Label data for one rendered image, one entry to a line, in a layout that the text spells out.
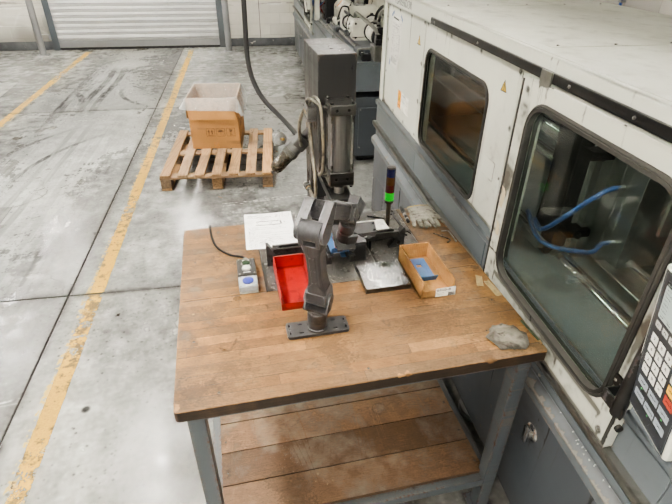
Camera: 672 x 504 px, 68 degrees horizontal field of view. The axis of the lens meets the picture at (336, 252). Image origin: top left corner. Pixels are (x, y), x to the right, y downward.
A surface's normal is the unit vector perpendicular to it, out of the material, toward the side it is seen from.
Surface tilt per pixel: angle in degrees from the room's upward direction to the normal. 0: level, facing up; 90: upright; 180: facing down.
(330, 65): 90
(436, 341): 0
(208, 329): 0
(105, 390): 0
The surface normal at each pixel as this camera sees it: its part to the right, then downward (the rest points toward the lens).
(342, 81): 0.22, 0.53
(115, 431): 0.01, -0.84
